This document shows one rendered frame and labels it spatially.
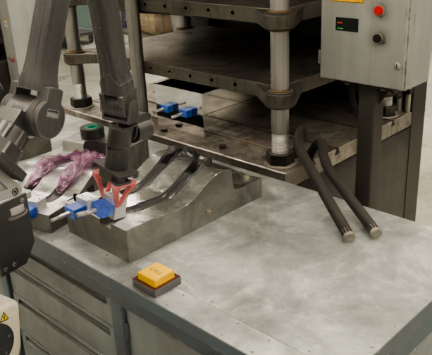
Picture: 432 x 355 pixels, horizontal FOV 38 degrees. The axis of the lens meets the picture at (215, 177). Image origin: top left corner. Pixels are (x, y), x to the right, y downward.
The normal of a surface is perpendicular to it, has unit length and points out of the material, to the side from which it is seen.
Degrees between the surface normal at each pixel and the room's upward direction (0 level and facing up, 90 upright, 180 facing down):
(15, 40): 90
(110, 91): 99
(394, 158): 90
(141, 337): 90
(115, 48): 94
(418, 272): 0
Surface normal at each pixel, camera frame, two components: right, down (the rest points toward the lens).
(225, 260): -0.04, -0.92
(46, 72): 0.85, 0.04
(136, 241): 0.72, 0.24
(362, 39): -0.69, 0.31
